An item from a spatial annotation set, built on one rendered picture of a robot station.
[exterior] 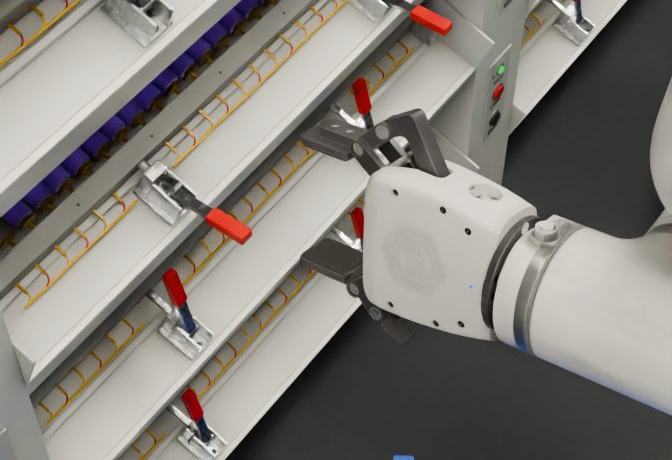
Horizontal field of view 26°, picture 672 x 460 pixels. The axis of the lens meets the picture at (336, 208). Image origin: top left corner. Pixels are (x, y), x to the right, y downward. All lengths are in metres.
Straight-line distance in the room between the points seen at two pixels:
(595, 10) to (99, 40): 0.97
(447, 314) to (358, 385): 0.69
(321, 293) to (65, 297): 0.50
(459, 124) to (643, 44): 0.45
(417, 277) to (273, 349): 0.59
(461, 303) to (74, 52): 0.29
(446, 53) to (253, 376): 0.38
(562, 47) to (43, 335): 0.90
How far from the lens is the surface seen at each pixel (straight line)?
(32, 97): 0.94
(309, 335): 1.50
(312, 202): 1.36
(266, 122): 1.17
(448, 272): 0.89
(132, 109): 1.13
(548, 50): 1.77
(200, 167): 1.14
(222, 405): 1.46
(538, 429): 1.58
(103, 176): 1.09
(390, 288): 0.93
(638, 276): 0.84
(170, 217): 1.11
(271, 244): 1.33
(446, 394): 1.59
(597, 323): 0.84
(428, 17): 1.22
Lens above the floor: 1.37
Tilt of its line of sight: 52 degrees down
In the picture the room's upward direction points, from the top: straight up
